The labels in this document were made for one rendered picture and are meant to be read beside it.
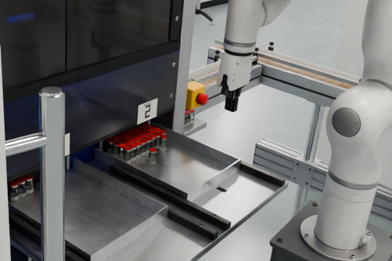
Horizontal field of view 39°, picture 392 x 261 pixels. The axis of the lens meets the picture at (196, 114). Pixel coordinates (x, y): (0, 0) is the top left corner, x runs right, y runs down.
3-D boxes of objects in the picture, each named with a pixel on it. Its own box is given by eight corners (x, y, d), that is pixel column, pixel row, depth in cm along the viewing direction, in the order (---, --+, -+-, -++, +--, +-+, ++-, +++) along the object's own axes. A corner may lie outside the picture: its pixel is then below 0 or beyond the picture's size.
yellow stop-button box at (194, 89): (173, 103, 184) (175, 83, 181) (186, 98, 190) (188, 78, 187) (191, 110, 180) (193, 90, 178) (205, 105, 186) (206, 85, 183)
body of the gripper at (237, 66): (237, 39, 151) (232, 77, 156) (216, 46, 144) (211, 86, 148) (261, 46, 148) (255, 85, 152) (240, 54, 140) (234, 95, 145)
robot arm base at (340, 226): (385, 237, 144) (403, 176, 136) (360, 274, 129) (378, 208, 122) (317, 208, 153) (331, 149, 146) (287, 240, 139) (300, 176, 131)
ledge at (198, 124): (151, 124, 191) (152, 119, 190) (175, 113, 201) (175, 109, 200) (184, 138, 184) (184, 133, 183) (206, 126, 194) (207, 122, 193)
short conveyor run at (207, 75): (161, 134, 189) (164, 91, 183) (127, 119, 197) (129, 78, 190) (262, 85, 241) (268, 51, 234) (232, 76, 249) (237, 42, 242)
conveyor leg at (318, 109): (277, 246, 265) (306, 98, 233) (286, 237, 271) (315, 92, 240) (294, 254, 260) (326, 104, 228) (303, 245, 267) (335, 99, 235)
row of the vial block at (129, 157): (121, 161, 162) (122, 147, 160) (161, 142, 175) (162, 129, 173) (127, 164, 161) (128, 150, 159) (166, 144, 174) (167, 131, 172)
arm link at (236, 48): (236, 31, 150) (235, 42, 152) (217, 37, 144) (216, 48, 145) (263, 39, 146) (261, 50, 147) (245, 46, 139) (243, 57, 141)
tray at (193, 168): (94, 158, 162) (94, 147, 161) (152, 131, 182) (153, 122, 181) (186, 204, 145) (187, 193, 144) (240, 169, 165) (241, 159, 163)
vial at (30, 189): (23, 191, 143) (22, 176, 141) (30, 188, 144) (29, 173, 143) (28, 195, 142) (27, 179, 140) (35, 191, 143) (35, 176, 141)
